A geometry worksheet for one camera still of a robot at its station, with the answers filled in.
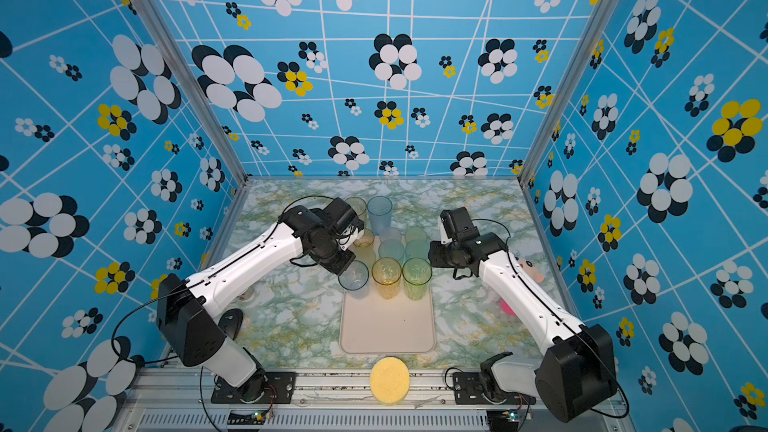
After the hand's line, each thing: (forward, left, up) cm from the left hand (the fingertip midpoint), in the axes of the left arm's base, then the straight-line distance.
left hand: (347, 265), depth 79 cm
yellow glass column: (+1, -10, -8) cm, 13 cm away
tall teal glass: (+9, -12, -5) cm, 16 cm away
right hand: (+4, -25, -1) cm, 25 cm away
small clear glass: (+18, -11, -11) cm, 24 cm away
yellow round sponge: (-25, -12, -12) cm, 30 cm away
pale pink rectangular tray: (-11, -7, -14) cm, 19 cm away
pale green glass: (+19, -20, -13) cm, 31 cm away
